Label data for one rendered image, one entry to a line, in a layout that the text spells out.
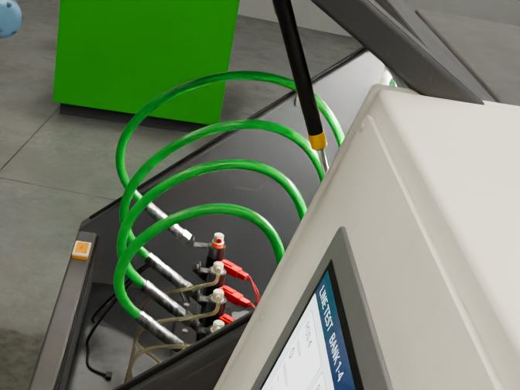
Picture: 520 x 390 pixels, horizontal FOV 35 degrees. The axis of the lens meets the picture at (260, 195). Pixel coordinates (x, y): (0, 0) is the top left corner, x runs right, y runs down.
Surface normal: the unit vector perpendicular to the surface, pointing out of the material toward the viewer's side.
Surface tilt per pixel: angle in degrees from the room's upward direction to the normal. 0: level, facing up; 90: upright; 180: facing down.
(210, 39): 90
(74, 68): 90
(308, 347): 76
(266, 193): 90
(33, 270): 0
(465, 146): 0
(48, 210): 0
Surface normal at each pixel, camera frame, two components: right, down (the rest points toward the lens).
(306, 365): -0.91, -0.35
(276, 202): 0.05, 0.44
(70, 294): 0.18, -0.89
